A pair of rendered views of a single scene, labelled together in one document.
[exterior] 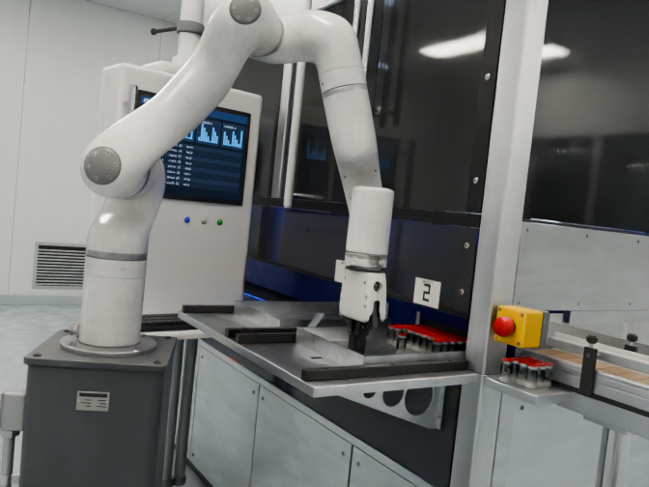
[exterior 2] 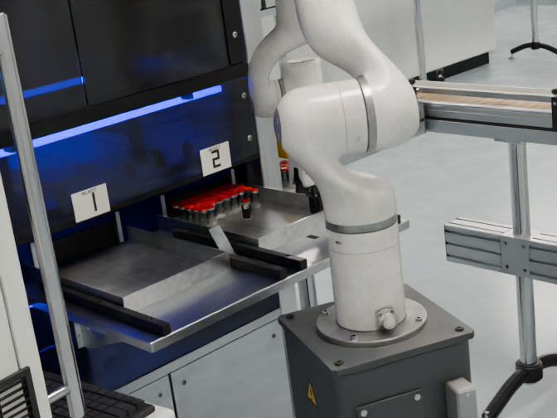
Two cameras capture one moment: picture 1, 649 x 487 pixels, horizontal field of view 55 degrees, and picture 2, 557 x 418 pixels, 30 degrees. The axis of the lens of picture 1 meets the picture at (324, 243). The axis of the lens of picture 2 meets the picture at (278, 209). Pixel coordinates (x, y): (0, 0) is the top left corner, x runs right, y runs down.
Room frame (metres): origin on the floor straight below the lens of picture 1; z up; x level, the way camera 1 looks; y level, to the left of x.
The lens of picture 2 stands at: (1.66, 2.01, 1.61)
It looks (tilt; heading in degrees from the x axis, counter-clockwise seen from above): 18 degrees down; 261
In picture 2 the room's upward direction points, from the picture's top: 7 degrees counter-clockwise
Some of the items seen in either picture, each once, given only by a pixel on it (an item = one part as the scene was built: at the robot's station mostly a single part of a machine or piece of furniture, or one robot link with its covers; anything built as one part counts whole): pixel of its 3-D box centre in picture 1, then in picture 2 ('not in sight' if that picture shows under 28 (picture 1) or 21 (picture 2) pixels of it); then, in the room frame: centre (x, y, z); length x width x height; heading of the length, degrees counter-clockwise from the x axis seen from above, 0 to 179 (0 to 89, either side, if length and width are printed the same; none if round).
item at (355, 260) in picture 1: (366, 260); not in sight; (1.23, -0.09, 1.09); 0.09 x 0.08 x 0.03; 33
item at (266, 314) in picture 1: (312, 316); (126, 266); (1.66, 0.01, 0.90); 0.34 x 0.26 x 0.04; 123
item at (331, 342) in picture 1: (390, 346); (249, 216); (1.37, -0.17, 0.90); 0.34 x 0.26 x 0.04; 123
